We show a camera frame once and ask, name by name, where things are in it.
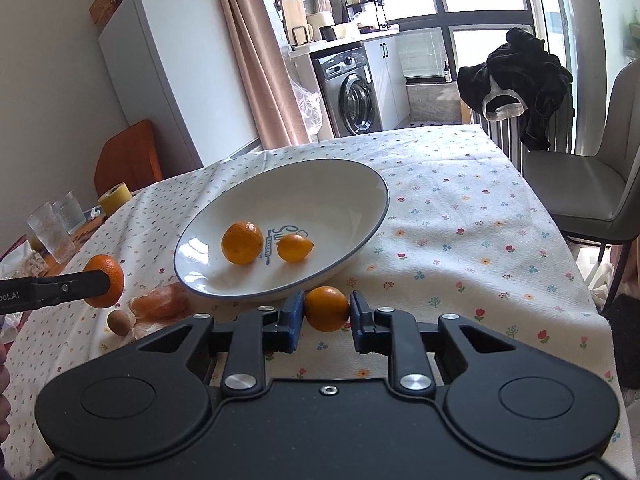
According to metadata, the floral white tablecloth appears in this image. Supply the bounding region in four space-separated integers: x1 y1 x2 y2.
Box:
2 125 631 476

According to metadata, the crumpled clear plastic wrap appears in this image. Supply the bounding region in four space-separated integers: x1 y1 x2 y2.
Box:
0 242 48 281

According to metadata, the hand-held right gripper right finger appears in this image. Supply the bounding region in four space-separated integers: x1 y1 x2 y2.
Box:
349 290 526 397

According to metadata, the white kitchen cabinet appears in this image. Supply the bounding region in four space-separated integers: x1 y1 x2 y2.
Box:
362 35 411 131

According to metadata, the yellow tape roll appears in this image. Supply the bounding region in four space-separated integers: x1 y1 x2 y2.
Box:
98 183 132 217

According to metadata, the orange chair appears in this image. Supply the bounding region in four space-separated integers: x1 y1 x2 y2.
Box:
94 120 163 196

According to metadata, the medium orange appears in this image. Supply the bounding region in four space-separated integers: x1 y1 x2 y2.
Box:
304 286 351 332

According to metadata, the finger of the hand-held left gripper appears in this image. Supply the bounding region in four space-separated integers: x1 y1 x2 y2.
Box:
29 269 114 307

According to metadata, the black dish rack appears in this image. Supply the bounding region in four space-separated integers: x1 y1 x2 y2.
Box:
342 0 388 31

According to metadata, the black garment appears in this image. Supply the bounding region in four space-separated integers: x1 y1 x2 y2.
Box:
457 27 573 151

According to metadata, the grey dining chair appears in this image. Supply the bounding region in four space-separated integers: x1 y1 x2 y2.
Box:
522 57 640 311

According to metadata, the silver washing machine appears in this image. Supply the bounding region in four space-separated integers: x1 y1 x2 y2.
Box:
312 49 383 138

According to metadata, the clear plastic bag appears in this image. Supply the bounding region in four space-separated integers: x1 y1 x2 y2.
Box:
292 80 323 136

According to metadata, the white oval bowl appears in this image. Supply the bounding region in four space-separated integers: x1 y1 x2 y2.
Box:
173 159 390 303

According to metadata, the small oval orange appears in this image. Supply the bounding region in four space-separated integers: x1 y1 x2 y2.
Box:
276 234 315 263

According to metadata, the beige cutting board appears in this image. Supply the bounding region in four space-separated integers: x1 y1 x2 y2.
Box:
279 0 308 46

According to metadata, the pink curtain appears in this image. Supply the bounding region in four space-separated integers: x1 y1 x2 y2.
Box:
209 0 311 150

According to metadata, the large orange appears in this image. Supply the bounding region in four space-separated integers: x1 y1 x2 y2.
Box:
82 254 125 309
221 221 264 266

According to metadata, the plastic-wrapped orange food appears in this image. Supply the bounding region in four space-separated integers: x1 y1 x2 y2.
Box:
129 282 191 333

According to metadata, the white refrigerator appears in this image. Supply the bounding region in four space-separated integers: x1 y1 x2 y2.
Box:
98 0 263 168

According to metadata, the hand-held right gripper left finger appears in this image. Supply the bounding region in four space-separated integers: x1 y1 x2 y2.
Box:
132 292 306 397

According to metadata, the clear drinking glass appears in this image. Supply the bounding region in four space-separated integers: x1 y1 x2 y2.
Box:
52 190 88 236
27 201 76 264

